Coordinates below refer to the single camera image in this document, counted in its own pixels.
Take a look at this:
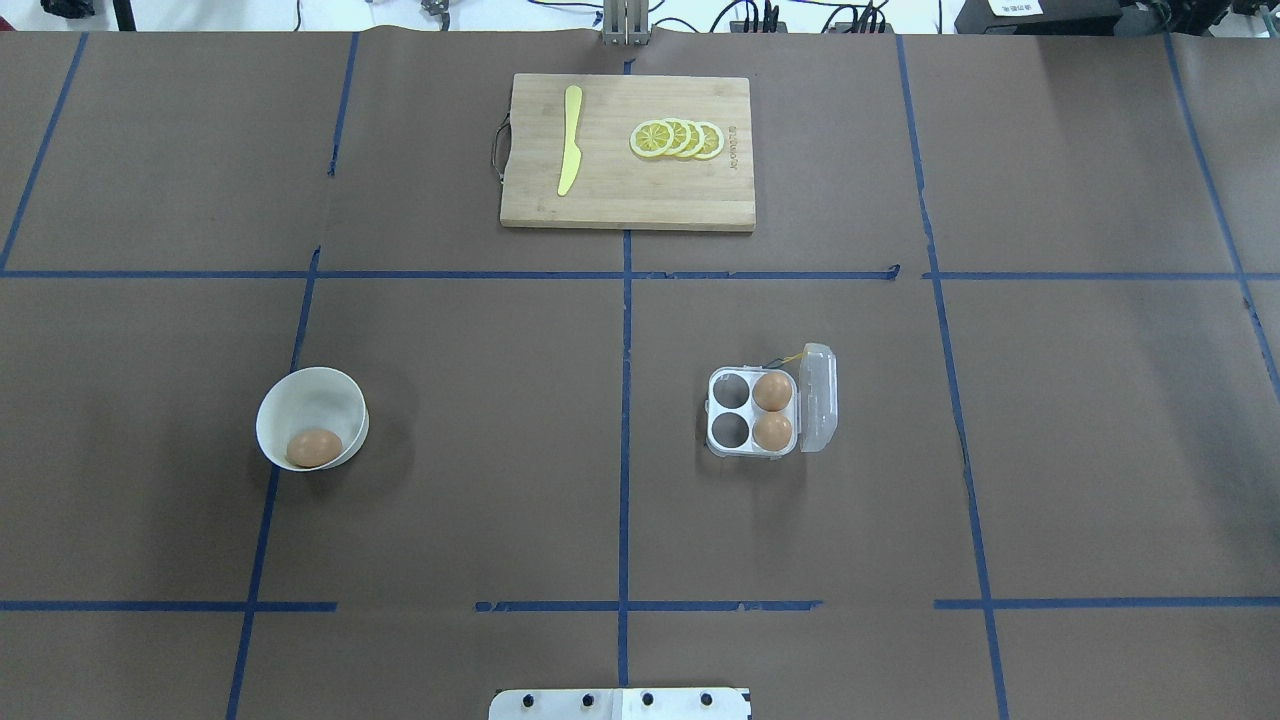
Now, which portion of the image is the front lemon slice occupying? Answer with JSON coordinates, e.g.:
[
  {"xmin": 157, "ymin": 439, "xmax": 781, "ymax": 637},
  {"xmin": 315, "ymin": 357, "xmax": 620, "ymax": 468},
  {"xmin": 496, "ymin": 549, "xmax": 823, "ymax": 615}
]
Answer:
[{"xmin": 628, "ymin": 120, "xmax": 677, "ymax": 158}]

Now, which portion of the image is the brown egg slot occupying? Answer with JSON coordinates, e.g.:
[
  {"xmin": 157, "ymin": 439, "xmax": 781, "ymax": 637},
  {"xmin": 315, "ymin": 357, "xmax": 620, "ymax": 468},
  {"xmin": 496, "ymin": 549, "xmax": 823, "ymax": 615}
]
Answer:
[
  {"xmin": 751, "ymin": 411, "xmax": 795, "ymax": 454},
  {"xmin": 751, "ymin": 370, "xmax": 794, "ymax": 413}
]

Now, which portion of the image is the yellow plastic knife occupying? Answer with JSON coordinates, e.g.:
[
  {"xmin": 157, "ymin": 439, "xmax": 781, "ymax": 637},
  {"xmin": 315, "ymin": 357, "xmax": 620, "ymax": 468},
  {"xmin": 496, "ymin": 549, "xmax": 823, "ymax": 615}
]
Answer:
[{"xmin": 557, "ymin": 85, "xmax": 584, "ymax": 197}]

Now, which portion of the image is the white bowl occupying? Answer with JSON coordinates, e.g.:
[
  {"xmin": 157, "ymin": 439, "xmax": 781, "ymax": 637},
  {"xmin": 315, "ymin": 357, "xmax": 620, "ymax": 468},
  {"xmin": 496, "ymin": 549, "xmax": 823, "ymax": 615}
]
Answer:
[{"xmin": 255, "ymin": 366, "xmax": 370, "ymax": 471}]

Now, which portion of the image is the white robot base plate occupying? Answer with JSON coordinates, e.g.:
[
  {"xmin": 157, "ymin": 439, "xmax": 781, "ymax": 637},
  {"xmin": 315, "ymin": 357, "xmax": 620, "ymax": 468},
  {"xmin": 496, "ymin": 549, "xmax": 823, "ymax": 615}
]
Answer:
[{"xmin": 486, "ymin": 685, "xmax": 753, "ymax": 719}]

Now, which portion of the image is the brown egg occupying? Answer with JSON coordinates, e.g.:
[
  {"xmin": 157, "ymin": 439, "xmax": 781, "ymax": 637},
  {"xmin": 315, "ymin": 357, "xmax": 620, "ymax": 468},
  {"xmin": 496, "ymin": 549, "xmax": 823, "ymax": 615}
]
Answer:
[{"xmin": 285, "ymin": 428, "xmax": 344, "ymax": 469}]

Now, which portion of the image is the brown egg upper slot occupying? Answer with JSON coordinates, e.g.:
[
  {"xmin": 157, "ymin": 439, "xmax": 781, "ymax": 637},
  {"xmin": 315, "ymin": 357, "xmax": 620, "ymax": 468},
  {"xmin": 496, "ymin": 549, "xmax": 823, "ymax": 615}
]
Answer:
[{"xmin": 751, "ymin": 370, "xmax": 794, "ymax": 413}]

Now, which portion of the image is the aluminium frame post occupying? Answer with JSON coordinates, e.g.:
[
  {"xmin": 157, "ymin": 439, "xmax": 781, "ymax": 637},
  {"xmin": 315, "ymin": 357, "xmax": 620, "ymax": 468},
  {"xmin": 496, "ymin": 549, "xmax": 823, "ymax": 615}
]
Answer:
[{"xmin": 600, "ymin": 0, "xmax": 652, "ymax": 46}]

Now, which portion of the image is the back lemon slice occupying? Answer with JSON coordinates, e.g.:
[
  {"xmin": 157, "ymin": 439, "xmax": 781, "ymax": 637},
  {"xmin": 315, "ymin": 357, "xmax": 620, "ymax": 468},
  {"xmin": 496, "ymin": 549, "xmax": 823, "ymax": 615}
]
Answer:
[{"xmin": 691, "ymin": 120, "xmax": 724, "ymax": 161}]

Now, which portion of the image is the brown egg lower slot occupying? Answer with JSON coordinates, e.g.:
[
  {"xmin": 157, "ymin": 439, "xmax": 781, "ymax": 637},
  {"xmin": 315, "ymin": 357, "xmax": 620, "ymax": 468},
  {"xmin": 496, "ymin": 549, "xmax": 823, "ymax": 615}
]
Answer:
[{"xmin": 751, "ymin": 411, "xmax": 795, "ymax": 454}]

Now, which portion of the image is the clear plastic egg box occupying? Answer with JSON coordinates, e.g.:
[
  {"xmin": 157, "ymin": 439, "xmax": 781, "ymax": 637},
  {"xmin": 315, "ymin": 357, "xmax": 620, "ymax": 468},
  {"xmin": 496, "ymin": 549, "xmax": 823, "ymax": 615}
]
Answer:
[{"xmin": 704, "ymin": 342, "xmax": 838, "ymax": 460}]

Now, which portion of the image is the wooden cutting board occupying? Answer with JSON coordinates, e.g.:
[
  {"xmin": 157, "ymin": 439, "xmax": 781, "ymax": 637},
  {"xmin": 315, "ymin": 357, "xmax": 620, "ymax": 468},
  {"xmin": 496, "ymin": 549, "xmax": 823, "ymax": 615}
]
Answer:
[{"xmin": 500, "ymin": 73, "xmax": 756, "ymax": 232}]

